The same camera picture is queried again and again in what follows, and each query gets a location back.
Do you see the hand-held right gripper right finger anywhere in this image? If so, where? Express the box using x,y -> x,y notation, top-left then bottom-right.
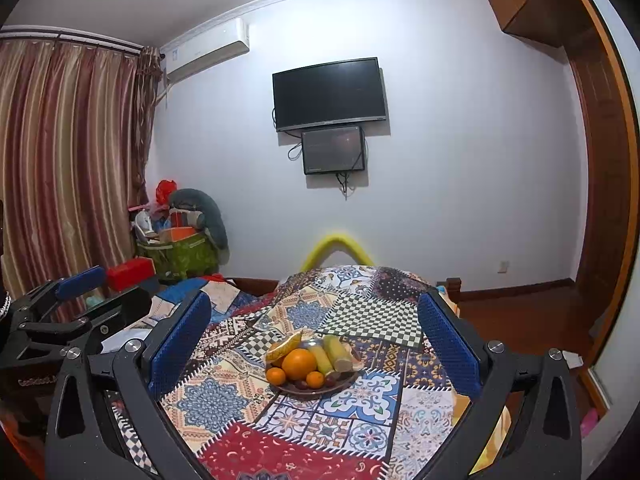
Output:
417,290 -> 583,480

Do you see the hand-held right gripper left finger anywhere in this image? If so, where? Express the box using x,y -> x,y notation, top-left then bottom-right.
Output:
44,290 -> 213,480

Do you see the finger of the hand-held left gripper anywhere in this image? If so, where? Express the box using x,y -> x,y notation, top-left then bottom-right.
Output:
60,287 -> 152,356
12,266 -> 107,331

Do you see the yellow melon slice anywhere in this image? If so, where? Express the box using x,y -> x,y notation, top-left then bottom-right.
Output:
265,330 -> 306,363

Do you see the brown round plate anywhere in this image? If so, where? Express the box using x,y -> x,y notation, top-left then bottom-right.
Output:
267,340 -> 364,397

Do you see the large orange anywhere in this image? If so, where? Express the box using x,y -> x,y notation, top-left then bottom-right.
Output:
281,348 -> 317,382

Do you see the red box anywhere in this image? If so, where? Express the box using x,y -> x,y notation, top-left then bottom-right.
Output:
106,257 -> 153,291

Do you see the blue cloth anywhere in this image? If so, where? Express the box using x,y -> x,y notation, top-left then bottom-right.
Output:
150,277 -> 211,306

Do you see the green storage bag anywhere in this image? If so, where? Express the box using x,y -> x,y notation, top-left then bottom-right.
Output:
136,230 -> 221,283

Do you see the striped brown curtain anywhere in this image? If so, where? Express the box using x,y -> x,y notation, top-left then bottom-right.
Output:
0,40 -> 163,301

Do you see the grey pillow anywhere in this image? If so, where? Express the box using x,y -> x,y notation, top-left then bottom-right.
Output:
169,188 -> 229,251

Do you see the yellow hoop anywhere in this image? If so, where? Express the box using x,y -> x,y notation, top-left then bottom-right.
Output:
301,231 -> 376,271

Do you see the patchwork printed blanket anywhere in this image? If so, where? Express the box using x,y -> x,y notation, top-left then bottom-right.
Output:
107,264 -> 511,480

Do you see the wooden wardrobe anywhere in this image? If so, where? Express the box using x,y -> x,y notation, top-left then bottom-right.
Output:
482,0 -> 640,411

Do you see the curtain rod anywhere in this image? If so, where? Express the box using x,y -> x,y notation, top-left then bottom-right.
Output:
0,27 -> 143,53

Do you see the white air conditioner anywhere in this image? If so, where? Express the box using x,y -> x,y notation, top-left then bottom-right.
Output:
160,17 -> 250,83

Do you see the black wall television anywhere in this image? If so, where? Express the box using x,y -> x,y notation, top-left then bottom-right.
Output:
272,57 -> 390,133

